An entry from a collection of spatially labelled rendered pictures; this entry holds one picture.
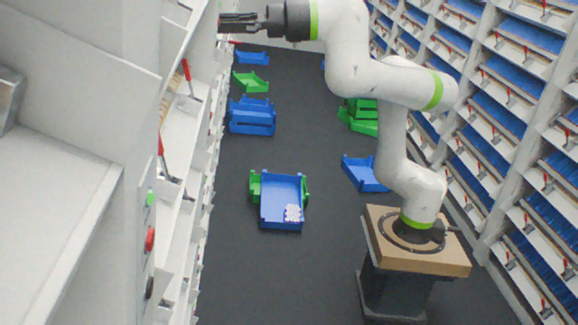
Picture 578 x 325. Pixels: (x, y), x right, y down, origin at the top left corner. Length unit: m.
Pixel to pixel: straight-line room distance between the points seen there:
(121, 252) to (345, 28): 0.87
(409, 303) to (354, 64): 1.09
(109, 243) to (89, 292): 0.04
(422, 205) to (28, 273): 1.55
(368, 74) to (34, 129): 0.89
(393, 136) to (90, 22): 1.45
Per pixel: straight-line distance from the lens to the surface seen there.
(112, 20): 0.22
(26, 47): 0.23
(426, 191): 1.64
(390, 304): 1.86
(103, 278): 0.29
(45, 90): 0.24
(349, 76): 1.04
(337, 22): 1.08
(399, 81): 1.19
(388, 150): 1.66
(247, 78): 4.11
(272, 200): 2.29
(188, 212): 0.90
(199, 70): 0.95
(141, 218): 0.30
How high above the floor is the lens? 1.29
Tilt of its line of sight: 28 degrees down
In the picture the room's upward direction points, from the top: 10 degrees clockwise
